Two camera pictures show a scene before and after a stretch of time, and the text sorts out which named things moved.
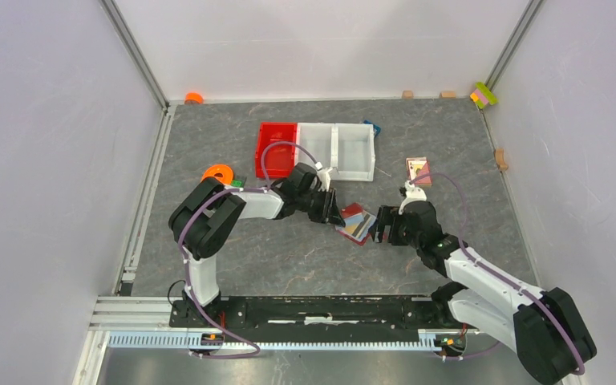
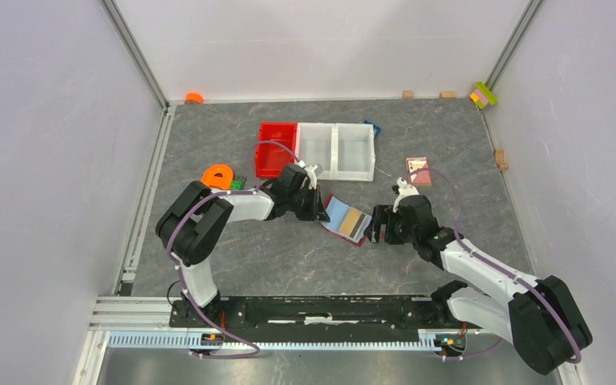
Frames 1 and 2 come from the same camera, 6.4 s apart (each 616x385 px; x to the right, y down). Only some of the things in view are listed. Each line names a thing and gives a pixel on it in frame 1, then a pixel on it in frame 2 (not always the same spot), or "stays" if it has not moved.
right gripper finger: (387, 213) stays
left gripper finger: (333, 215) → (320, 213)
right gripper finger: (378, 226) stays
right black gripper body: (407, 237) stays
